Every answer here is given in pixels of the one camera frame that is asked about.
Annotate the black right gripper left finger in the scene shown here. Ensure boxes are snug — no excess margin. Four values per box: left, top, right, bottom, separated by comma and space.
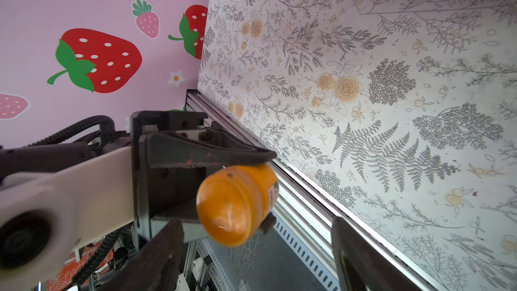
100, 220, 184, 291

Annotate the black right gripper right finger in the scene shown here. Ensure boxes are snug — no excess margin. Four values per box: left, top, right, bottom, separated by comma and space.
331, 217, 419, 291

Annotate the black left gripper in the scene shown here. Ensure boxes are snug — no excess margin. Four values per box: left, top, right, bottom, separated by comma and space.
130, 110, 277, 247

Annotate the orange paint jar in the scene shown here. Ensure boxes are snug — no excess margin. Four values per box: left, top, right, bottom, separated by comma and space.
196, 164, 280, 247

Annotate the floral patterned table mat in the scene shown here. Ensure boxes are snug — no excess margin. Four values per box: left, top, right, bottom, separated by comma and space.
198, 0, 516, 290

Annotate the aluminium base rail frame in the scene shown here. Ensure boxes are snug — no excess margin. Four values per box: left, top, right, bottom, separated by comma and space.
173, 88, 437, 291

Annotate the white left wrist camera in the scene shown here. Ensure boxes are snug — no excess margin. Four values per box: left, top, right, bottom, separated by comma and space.
1, 143, 135, 290

